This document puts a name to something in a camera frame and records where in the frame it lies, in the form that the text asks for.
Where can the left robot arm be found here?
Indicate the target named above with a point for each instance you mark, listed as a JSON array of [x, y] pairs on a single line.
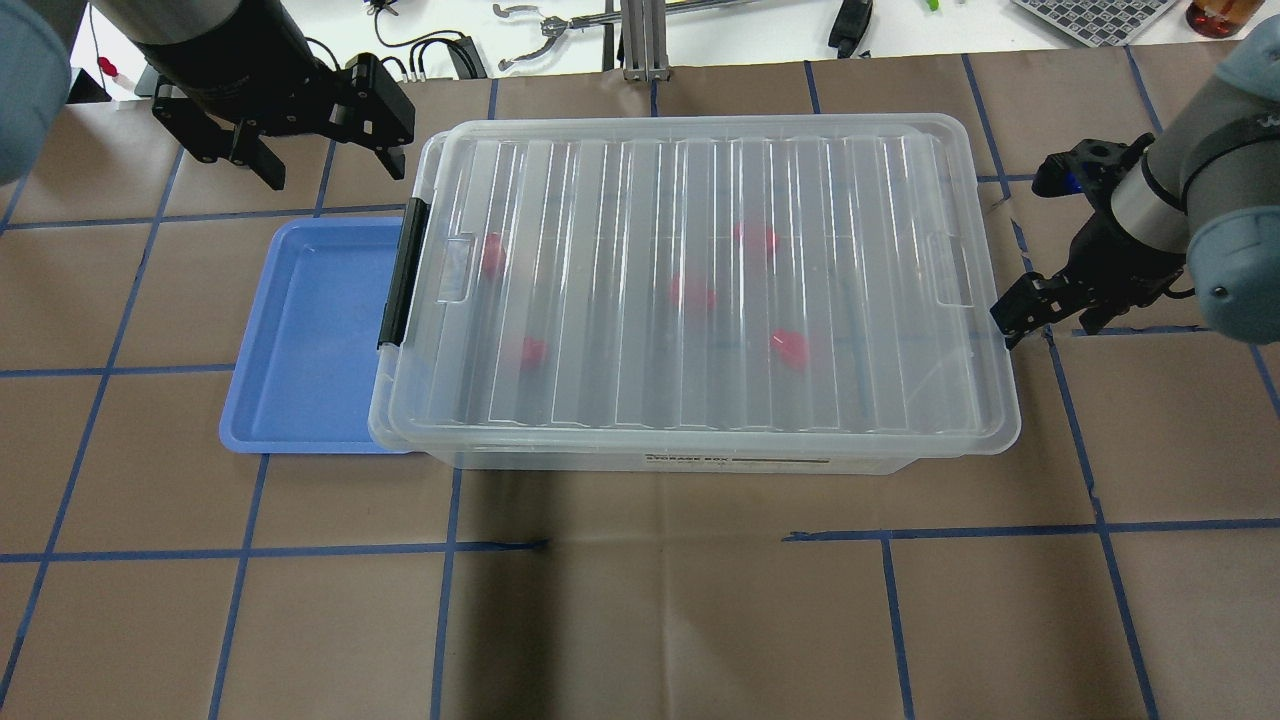
[[36, 39]]

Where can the black power adapter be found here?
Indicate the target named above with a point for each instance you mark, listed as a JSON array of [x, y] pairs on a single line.
[[849, 27]]

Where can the blue plastic tray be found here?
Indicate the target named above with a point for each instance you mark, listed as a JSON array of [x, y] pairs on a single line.
[[306, 366]]

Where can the red block under lid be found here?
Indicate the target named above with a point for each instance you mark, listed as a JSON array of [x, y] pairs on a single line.
[[790, 348], [756, 240], [694, 294]]

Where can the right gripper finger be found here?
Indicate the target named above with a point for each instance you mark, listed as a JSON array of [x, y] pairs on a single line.
[[1015, 326]]

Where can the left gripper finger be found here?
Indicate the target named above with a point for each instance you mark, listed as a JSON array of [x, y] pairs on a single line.
[[392, 159], [261, 160]]

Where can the red block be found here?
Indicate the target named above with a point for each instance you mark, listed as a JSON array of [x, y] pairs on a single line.
[[494, 259], [694, 294], [790, 348], [756, 240], [532, 355]]

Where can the clear plastic storage box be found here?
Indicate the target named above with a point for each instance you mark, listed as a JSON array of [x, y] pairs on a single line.
[[640, 440]]

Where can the aluminium frame post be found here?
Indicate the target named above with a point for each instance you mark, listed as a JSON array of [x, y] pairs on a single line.
[[644, 41]]

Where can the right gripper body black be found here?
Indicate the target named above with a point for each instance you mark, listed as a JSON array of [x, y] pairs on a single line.
[[1128, 267]]

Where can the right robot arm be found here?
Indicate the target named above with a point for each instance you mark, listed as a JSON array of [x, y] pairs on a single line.
[[1201, 199]]

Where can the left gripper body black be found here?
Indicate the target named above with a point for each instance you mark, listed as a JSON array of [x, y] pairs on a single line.
[[262, 62]]

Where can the black box latch handle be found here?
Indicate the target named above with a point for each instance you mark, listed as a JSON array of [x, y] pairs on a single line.
[[410, 243]]

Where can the clear plastic box lid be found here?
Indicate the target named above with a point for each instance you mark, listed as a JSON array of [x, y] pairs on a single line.
[[705, 285]]

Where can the grey keyboard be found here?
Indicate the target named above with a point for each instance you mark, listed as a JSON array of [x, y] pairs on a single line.
[[1098, 23]]

